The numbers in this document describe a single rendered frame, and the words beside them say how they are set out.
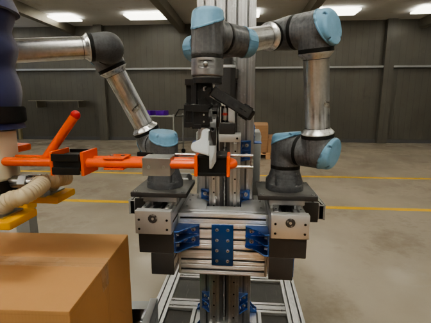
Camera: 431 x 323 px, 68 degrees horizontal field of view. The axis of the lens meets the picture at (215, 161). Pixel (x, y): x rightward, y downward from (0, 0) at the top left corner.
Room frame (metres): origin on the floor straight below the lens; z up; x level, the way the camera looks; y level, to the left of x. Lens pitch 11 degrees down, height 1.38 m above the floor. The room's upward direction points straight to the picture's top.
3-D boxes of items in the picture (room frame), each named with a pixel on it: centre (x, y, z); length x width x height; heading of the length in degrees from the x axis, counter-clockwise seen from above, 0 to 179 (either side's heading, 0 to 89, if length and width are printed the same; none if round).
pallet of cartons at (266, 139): (8.28, -1.38, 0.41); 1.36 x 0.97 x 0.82; 176
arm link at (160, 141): (1.30, 0.22, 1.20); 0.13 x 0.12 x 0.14; 30
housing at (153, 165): (0.78, 0.14, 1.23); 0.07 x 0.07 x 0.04; 87
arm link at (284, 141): (1.25, -0.29, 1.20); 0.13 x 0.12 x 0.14; 44
